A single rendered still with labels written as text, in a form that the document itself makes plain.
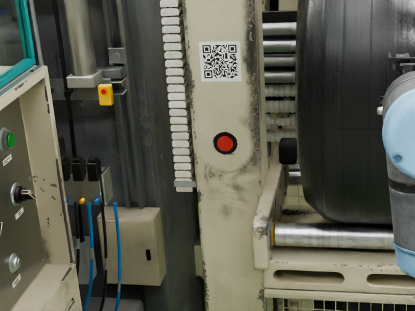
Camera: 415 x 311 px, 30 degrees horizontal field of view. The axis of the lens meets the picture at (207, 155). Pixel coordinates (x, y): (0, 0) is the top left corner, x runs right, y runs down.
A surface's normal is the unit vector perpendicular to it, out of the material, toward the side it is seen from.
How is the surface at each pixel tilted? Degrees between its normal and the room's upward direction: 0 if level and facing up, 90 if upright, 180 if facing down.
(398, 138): 78
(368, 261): 0
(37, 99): 90
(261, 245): 90
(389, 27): 59
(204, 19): 90
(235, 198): 90
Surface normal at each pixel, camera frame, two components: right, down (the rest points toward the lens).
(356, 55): -0.20, -0.01
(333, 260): -0.07, -0.93
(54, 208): -0.18, 0.38
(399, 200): -0.87, 0.23
